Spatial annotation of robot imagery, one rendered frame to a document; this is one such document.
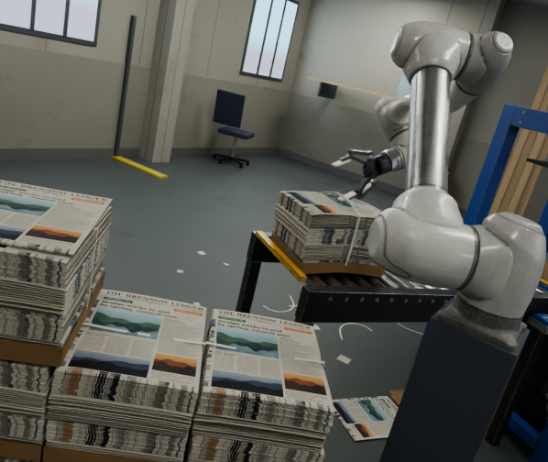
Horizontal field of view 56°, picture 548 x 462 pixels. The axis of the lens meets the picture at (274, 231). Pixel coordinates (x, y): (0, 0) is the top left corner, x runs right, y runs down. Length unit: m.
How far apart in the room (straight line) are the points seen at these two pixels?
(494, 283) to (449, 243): 0.14
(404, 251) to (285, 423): 0.44
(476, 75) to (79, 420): 1.31
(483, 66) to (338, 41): 7.35
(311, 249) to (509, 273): 0.79
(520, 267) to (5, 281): 1.04
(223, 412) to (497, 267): 0.66
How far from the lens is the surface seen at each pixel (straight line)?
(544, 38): 7.97
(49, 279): 1.03
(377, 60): 8.54
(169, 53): 6.51
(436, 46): 1.51
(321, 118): 8.85
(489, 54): 1.57
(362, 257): 1.94
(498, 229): 1.24
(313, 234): 1.80
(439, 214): 1.20
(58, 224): 1.16
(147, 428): 1.16
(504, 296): 1.26
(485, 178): 3.02
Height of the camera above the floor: 1.47
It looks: 17 degrees down
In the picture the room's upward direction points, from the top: 13 degrees clockwise
